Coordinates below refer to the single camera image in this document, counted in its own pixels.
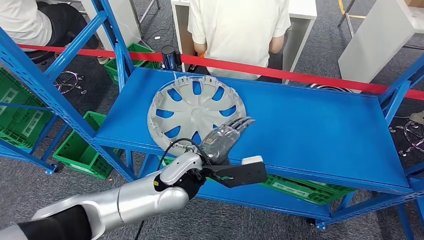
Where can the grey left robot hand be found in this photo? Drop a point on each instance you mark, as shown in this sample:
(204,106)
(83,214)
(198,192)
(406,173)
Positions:
(220,145)

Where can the silver plastic wheel hubcap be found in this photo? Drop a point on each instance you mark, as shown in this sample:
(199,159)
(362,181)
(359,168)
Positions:
(185,106)

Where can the red barrier tape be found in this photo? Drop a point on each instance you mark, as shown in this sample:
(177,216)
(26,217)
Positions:
(265,70)

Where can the green plastic crate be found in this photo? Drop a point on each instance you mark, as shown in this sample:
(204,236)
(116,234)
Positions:
(13,82)
(39,132)
(298,189)
(112,70)
(78,151)

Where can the person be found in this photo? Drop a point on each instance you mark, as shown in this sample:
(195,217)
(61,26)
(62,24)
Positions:
(20,23)
(418,117)
(238,33)

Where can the black white striped object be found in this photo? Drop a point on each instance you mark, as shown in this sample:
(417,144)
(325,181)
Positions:
(328,87)

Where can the chrome office chair base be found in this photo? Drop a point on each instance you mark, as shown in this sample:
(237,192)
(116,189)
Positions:
(408,136)

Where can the black chrome office chair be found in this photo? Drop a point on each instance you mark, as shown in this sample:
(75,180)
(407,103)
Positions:
(39,56)

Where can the brown cardboard box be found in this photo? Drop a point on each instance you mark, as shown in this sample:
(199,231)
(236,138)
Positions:
(415,2)

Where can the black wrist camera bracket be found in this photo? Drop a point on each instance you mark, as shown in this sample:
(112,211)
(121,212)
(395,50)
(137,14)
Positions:
(215,171)

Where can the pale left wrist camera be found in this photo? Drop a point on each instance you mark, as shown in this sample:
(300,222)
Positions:
(248,174)

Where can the black barrier post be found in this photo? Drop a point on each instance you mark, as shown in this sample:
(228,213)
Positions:
(169,55)

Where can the grey metal frame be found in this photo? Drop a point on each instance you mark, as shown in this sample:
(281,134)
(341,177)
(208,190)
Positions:
(348,24)

